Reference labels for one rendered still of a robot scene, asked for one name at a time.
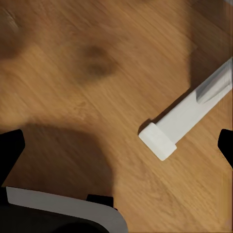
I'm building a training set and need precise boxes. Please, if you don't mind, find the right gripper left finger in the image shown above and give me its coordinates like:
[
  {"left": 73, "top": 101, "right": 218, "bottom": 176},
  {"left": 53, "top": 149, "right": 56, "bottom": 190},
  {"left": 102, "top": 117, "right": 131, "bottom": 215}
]
[{"left": 0, "top": 129, "right": 25, "bottom": 187}]

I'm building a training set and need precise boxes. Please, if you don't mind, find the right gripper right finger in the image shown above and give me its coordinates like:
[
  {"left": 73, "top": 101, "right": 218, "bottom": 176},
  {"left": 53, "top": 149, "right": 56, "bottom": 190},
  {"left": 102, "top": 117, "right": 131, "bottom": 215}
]
[{"left": 217, "top": 129, "right": 233, "bottom": 168}]

